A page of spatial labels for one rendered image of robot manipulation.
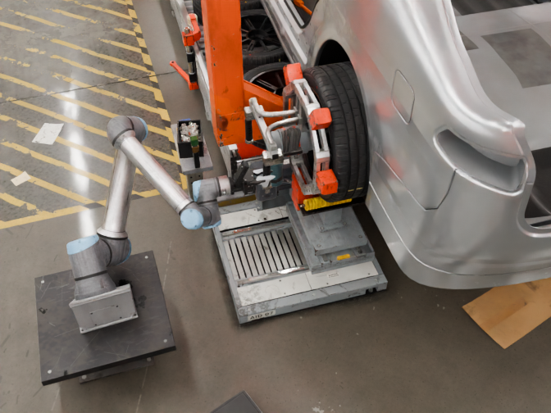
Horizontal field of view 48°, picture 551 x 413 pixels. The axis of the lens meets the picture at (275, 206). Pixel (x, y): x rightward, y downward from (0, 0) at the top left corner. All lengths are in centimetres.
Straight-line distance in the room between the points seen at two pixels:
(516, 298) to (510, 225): 146
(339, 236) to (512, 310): 100
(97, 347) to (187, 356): 49
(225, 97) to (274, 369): 141
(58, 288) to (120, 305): 42
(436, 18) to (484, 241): 78
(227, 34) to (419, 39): 117
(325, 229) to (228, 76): 98
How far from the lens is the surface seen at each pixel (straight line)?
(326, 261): 340
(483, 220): 222
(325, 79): 287
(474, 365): 338
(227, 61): 320
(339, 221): 349
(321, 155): 279
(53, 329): 316
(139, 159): 283
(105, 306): 298
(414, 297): 354
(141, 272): 325
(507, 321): 357
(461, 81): 210
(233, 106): 336
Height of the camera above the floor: 282
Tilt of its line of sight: 46 degrees down
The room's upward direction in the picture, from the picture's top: straight up
